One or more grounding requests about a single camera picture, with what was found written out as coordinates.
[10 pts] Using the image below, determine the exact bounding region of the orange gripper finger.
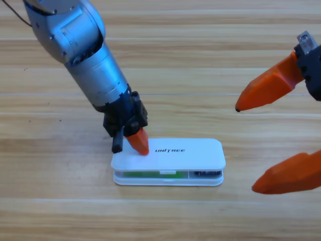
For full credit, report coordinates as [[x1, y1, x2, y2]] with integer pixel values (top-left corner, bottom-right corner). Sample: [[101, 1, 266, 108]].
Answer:
[[251, 149, 321, 195], [235, 51, 305, 113], [124, 127, 150, 156]]

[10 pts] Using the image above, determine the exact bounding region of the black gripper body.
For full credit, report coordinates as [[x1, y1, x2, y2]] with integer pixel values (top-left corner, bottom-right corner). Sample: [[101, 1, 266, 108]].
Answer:
[[95, 84, 149, 154], [293, 30, 321, 102]]

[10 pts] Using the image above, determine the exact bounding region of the white Unitree pencil case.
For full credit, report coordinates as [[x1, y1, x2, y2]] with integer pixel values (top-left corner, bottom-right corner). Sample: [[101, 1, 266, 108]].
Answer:
[[110, 138, 226, 187]]

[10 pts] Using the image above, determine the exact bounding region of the brown arm cable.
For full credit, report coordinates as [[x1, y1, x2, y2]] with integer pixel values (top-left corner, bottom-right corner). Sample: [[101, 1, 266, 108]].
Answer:
[[0, 0, 33, 27]]

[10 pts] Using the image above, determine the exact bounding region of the black eraser with label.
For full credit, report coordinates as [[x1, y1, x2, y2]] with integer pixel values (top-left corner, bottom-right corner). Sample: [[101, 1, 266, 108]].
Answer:
[[194, 170, 222, 177]]

